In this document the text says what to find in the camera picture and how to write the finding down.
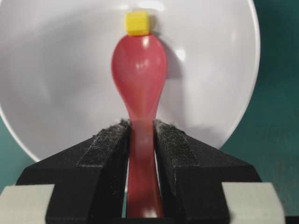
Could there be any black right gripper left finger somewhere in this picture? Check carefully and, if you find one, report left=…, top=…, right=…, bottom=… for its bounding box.
left=17, top=120, right=131, bottom=223

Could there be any white round bowl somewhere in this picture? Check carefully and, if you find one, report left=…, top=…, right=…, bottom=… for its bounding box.
left=0, top=0, right=260, bottom=161

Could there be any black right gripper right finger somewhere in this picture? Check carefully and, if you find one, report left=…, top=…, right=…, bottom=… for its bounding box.
left=153, top=119, right=261, bottom=222

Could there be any pink ceramic spoon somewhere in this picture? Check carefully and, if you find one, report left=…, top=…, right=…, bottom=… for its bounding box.
left=111, top=34, right=167, bottom=218

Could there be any yellow hexagonal prism block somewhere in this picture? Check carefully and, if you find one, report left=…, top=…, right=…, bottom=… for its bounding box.
left=125, top=11, right=150, bottom=36

